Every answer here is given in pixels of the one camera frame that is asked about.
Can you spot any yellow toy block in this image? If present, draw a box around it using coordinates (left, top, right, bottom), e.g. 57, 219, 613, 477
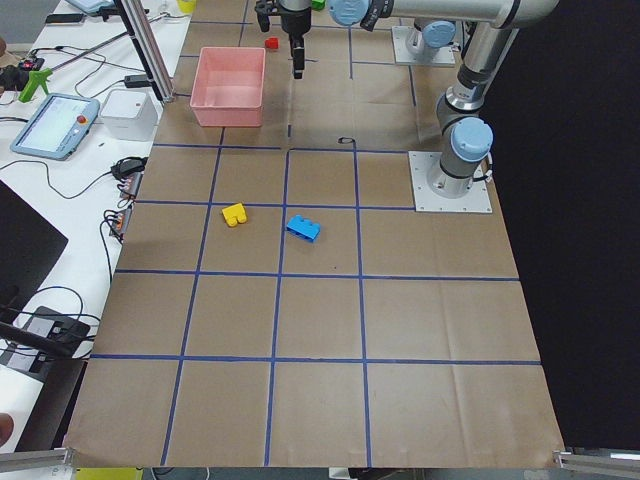
221, 203, 248, 228

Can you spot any black dock box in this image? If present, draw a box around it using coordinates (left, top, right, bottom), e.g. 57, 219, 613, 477
24, 306, 90, 357

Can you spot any black smartphone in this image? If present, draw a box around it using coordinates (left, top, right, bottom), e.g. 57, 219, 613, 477
45, 13, 85, 25

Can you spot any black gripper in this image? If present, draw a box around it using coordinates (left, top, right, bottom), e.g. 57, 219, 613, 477
278, 0, 312, 80

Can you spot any black power adapter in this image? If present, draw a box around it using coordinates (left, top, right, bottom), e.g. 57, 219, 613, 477
123, 74, 150, 89

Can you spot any green handled grabber tool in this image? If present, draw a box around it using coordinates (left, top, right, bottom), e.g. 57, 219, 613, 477
18, 68, 53, 103

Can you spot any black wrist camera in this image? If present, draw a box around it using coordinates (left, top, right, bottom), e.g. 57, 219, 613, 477
254, 0, 278, 33

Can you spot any blue toy block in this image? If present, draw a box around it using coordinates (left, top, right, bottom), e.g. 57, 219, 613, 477
286, 215, 321, 243

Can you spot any green toy block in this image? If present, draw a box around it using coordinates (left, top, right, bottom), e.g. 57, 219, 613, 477
311, 0, 326, 11

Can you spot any pink plastic box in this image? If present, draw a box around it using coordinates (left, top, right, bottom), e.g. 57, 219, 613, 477
190, 47, 266, 128

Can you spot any blue teach pendant tablet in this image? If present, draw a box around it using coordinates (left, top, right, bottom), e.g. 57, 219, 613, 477
10, 93, 101, 161

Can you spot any aluminium frame post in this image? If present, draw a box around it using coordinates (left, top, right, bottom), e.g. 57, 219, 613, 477
114, 0, 174, 104

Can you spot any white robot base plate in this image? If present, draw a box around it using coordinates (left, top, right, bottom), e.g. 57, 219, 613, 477
408, 151, 493, 214

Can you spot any white cube device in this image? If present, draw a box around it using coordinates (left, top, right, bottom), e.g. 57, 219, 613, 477
100, 89, 158, 141

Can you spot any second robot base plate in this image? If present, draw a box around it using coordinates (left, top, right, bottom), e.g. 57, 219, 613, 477
391, 26, 456, 68

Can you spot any red toy block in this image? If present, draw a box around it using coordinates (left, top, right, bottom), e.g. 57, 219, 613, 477
264, 37, 279, 50

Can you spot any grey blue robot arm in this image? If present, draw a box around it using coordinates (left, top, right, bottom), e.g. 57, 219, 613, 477
327, 1, 557, 199

